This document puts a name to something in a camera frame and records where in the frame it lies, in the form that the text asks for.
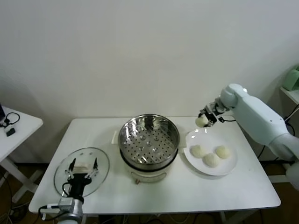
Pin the stainless steel steamer basket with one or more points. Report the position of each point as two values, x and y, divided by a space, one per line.
149 140

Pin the steel steamer pot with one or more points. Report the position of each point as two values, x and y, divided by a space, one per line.
144 173

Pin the white side table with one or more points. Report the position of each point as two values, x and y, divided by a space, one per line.
25 126

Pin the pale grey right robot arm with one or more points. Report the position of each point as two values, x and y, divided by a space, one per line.
257 112

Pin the dark blue device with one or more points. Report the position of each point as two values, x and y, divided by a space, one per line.
2 112

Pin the white steamed baozi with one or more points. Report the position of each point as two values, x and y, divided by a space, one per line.
198 151
202 121
223 151
211 160

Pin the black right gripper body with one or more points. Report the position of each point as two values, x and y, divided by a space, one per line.
216 108

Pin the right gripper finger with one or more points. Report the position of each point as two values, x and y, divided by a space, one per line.
212 120
201 112

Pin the white round plate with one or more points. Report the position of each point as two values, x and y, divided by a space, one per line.
210 137

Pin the pale green box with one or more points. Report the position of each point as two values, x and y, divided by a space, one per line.
292 80

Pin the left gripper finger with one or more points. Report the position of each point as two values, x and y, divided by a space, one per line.
73 164
95 164

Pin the small black device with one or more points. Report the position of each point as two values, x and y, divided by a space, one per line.
10 132

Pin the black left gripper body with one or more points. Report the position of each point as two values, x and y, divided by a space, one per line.
77 184

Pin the round glass pot lid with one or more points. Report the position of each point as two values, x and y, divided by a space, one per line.
101 161

